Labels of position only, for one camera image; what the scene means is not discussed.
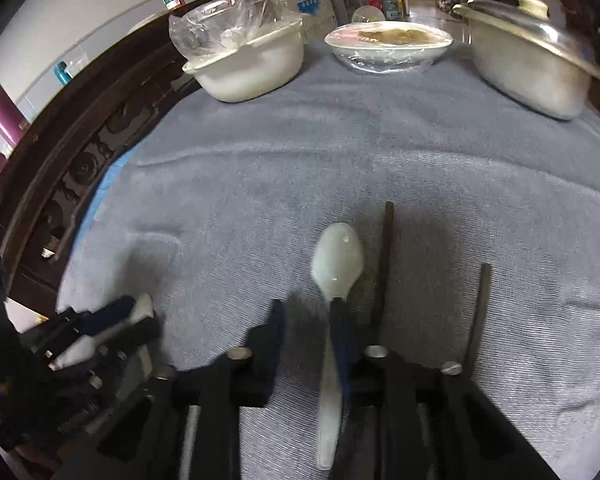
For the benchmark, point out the blue water jug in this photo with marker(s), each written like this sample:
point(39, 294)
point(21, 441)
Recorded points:
point(393, 6)

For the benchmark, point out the dark chopstick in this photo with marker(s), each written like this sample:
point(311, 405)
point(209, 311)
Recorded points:
point(386, 260)
point(480, 310)

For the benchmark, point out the metal pot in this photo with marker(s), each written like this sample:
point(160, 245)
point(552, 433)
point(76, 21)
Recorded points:
point(525, 80)

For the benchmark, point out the clear plastic bag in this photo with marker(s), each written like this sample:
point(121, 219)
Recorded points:
point(220, 20)

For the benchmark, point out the wrapped plate of food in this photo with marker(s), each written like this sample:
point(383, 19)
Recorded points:
point(390, 55)

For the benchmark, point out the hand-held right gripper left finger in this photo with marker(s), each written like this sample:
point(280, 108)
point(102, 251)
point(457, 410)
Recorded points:
point(275, 330)

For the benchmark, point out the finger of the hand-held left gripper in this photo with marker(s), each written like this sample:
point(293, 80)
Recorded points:
point(130, 342)
point(95, 317)

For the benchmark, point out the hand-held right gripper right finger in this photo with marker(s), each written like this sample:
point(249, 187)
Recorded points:
point(341, 340)

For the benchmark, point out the carved wooden side table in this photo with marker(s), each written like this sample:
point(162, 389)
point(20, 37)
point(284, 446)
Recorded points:
point(80, 135)

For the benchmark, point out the teal bottle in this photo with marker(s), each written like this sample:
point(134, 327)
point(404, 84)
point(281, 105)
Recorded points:
point(63, 72)

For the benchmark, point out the white chest freezer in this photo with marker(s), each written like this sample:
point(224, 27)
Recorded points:
point(305, 0)

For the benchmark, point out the blue table cover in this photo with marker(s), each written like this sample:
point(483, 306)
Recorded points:
point(102, 195)

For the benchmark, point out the purple thermos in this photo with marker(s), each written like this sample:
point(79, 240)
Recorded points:
point(5, 115)

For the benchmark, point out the white spoon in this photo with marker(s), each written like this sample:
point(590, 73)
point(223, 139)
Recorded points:
point(337, 265)
point(142, 310)

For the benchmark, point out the grey tablecloth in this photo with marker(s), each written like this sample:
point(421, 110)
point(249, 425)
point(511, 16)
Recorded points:
point(280, 160)

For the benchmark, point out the white bowl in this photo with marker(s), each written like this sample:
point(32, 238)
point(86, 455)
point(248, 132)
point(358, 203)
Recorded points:
point(260, 70)

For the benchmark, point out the metal pot lid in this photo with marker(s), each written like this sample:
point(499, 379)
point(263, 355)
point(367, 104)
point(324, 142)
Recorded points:
point(520, 25)

